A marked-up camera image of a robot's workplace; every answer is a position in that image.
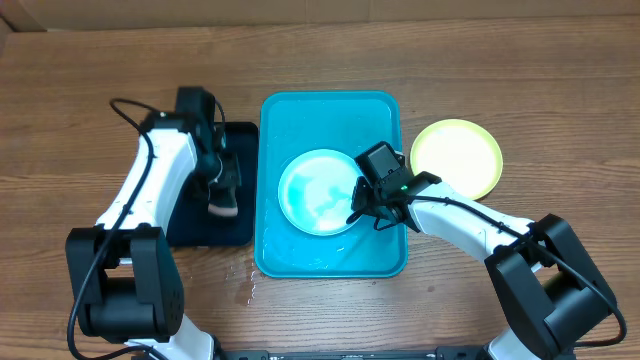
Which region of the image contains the green scrubbing sponge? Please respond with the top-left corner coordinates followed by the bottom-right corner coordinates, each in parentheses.
top-left (208, 187), bottom-right (238, 217)

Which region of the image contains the light blue plate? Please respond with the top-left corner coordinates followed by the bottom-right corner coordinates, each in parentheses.
top-left (278, 149), bottom-right (361, 237)

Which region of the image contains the yellow plate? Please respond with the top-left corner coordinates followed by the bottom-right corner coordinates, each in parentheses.
top-left (409, 119), bottom-right (504, 200)

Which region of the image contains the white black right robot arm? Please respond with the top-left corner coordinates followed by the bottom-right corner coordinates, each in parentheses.
top-left (348, 141), bottom-right (627, 359)

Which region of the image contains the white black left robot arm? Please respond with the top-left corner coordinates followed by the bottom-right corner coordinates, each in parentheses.
top-left (65, 86), bottom-right (241, 359)

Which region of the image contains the black plastic tray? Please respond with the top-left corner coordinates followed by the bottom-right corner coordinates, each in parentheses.
top-left (167, 122), bottom-right (259, 247)

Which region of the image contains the blue plastic tray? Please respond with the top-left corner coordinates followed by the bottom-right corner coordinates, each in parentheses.
top-left (254, 91), bottom-right (408, 278)

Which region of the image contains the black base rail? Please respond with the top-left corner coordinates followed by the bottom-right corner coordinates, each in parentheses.
top-left (214, 345), bottom-right (491, 360)

